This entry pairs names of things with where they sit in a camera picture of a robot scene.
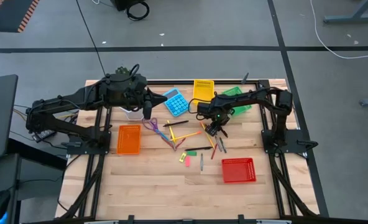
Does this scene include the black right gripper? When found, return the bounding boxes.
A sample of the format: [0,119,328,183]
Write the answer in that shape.
[204,104,232,139]

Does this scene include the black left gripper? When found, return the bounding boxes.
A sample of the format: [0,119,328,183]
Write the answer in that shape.
[133,77,168,121]

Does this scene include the black pen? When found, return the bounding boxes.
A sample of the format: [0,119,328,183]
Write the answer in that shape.
[162,119,190,128]
[184,146,214,152]

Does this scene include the blue calculator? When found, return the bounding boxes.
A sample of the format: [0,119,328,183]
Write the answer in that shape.
[161,87,191,118]

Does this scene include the cactus in white pot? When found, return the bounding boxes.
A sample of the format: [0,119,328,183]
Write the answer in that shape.
[114,65,145,121]

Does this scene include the green plastic bin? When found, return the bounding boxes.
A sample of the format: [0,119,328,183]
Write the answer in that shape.
[221,86,253,116]

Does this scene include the yellow plastic bin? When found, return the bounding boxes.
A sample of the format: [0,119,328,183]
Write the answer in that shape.
[192,79,215,105]

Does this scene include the red plastic bin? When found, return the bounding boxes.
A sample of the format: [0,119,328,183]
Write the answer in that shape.
[221,157,257,184]

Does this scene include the orange plastic bin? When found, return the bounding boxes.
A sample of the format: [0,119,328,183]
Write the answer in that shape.
[116,124,142,156]

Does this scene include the black equipment box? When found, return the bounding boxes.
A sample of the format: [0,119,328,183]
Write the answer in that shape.
[111,0,143,12]

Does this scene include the black power adapter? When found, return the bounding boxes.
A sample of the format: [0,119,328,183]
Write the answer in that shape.
[31,129,57,143]

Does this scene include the dark grey monitor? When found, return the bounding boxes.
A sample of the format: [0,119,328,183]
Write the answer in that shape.
[0,74,19,160]

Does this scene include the black mat orange striped edge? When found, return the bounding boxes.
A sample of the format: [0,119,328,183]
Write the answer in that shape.
[0,0,40,34]

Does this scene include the black side desk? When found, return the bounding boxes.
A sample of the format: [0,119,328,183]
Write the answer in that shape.
[0,138,67,224]

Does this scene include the grey desk leg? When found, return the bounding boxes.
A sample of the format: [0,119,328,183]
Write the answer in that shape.
[323,0,368,24]

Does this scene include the purple handled scissors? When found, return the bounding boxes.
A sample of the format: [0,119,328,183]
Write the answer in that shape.
[142,117,179,152]

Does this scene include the black table frame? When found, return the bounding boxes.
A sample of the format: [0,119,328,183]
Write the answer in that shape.
[58,79,329,224]

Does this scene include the coiled black cable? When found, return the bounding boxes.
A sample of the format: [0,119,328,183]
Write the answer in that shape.
[126,1,150,22]

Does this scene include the black floor cable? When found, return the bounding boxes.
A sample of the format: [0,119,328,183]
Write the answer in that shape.
[75,0,107,78]

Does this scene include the white floor cable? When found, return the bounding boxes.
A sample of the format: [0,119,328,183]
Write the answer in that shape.
[310,0,368,60]

